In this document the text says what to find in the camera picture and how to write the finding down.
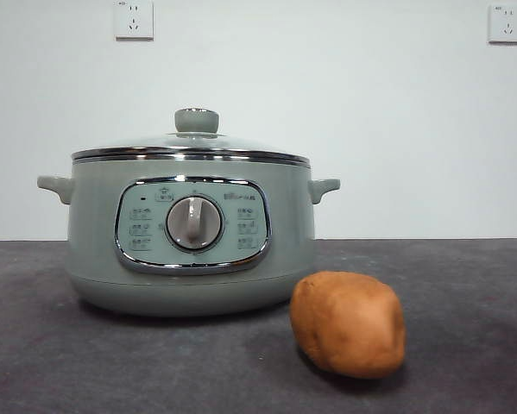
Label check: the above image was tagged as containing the glass lid with green knob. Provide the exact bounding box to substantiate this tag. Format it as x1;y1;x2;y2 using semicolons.
71;107;310;166

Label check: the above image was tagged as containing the brown potato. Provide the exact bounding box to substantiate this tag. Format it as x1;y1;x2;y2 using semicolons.
289;270;407;380

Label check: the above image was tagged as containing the pale green electric pot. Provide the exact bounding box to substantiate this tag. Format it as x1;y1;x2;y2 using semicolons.
36;154;341;319

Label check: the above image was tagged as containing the white wall socket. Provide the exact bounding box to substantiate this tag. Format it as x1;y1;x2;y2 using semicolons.
487;3;517;46
114;0;154;42

